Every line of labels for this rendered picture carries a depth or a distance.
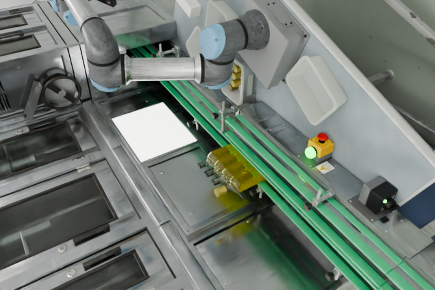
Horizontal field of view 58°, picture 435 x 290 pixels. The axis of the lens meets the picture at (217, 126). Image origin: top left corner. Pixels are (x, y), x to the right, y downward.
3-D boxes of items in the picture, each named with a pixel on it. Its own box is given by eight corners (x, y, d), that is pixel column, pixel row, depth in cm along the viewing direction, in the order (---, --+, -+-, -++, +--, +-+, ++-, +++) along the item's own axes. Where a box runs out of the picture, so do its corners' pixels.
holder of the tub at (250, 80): (235, 94, 203) (223, 99, 199) (237, 46, 186) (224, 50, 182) (255, 111, 191) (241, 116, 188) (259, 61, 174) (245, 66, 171)
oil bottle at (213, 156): (244, 146, 185) (204, 162, 176) (245, 137, 181) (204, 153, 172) (251, 153, 181) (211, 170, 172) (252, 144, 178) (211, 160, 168)
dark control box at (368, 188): (373, 190, 139) (357, 199, 136) (380, 174, 135) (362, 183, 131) (393, 205, 134) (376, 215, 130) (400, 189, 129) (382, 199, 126)
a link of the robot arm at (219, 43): (248, 30, 139) (215, 39, 133) (241, 60, 149) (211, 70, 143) (230, 12, 145) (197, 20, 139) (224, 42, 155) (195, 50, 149)
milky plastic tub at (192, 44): (198, 40, 222) (184, 44, 218) (211, 20, 201) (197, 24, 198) (210, 68, 220) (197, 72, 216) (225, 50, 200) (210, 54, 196)
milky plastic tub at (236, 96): (234, 86, 199) (220, 91, 196) (237, 46, 185) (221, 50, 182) (255, 103, 188) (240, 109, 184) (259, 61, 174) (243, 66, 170)
